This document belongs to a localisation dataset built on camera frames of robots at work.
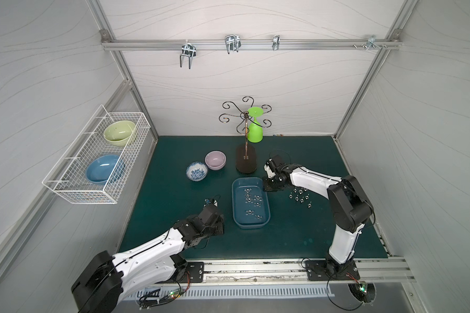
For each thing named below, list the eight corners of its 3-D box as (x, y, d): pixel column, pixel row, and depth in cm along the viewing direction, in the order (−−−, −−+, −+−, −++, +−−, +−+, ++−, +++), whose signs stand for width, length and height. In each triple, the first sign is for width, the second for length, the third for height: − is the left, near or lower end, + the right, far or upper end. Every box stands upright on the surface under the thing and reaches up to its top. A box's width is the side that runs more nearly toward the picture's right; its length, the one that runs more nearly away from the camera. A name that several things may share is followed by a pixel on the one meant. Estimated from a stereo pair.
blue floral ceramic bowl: (186, 181, 100) (184, 177, 97) (189, 165, 107) (188, 162, 104) (206, 181, 100) (205, 177, 98) (208, 166, 107) (207, 162, 104)
